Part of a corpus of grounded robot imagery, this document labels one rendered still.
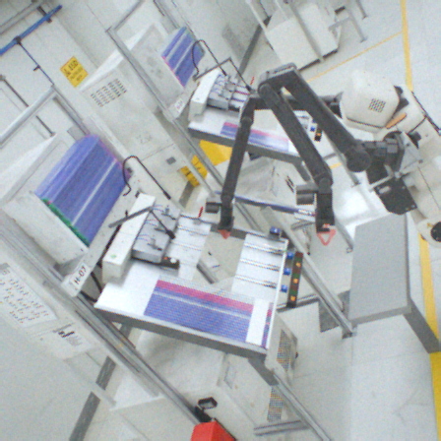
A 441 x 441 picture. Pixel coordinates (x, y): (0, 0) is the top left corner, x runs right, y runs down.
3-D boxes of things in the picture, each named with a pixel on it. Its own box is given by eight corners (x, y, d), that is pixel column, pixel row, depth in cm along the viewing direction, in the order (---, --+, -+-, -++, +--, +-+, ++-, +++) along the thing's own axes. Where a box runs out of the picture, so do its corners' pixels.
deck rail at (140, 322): (265, 359, 223) (268, 349, 219) (264, 363, 221) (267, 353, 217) (95, 313, 227) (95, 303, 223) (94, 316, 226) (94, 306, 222)
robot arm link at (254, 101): (240, 95, 216) (241, 86, 224) (239, 128, 223) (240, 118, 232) (357, 100, 213) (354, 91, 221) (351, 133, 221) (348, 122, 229)
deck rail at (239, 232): (284, 248, 274) (287, 239, 270) (284, 251, 272) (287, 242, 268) (148, 213, 278) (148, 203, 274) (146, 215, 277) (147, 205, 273)
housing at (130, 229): (154, 219, 277) (156, 196, 268) (119, 287, 240) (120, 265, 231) (138, 214, 278) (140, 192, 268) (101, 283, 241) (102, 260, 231)
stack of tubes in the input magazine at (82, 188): (132, 175, 261) (94, 129, 249) (90, 245, 222) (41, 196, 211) (112, 184, 267) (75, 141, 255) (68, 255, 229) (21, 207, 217)
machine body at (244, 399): (303, 346, 317) (245, 272, 290) (289, 464, 264) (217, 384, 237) (213, 368, 349) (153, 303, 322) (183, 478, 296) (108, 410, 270)
